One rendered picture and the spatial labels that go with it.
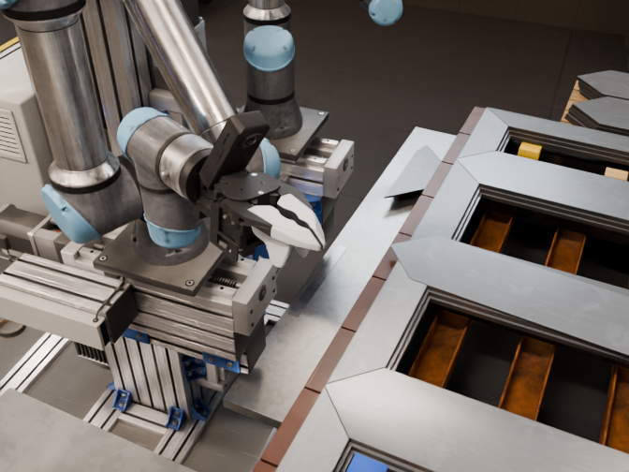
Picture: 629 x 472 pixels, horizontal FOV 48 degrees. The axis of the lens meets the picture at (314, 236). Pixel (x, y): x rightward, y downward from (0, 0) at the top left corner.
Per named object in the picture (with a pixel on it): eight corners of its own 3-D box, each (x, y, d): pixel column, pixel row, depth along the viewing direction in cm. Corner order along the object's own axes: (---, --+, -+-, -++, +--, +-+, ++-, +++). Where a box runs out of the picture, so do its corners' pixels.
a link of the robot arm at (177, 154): (209, 127, 90) (153, 143, 85) (230, 141, 88) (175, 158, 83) (208, 179, 94) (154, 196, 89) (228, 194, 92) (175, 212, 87)
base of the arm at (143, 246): (117, 254, 137) (108, 213, 131) (158, 211, 148) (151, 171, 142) (185, 273, 133) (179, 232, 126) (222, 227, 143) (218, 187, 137)
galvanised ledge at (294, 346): (470, 146, 241) (472, 139, 239) (304, 439, 149) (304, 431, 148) (415, 134, 247) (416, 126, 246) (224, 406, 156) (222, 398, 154)
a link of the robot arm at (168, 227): (231, 228, 104) (226, 165, 98) (168, 261, 99) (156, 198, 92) (200, 204, 109) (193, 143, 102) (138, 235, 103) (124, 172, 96)
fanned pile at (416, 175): (460, 153, 232) (462, 142, 229) (422, 218, 204) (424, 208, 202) (425, 144, 236) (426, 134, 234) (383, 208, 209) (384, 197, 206)
